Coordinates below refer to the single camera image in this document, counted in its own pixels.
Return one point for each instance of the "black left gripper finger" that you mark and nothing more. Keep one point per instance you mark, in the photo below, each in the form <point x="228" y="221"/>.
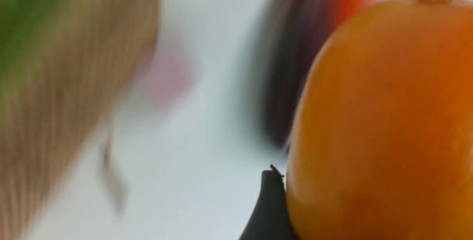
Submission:
<point x="270" y="219"/>

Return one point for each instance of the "orange mango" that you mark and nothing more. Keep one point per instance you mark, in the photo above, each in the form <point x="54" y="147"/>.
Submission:
<point x="381" y="147"/>

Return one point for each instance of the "purple eggplant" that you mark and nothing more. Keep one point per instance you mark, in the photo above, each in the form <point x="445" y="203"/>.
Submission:
<point x="292" y="33"/>

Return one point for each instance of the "woven wicker basket green lining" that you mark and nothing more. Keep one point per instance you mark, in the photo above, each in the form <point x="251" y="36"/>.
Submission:
<point x="64" y="65"/>

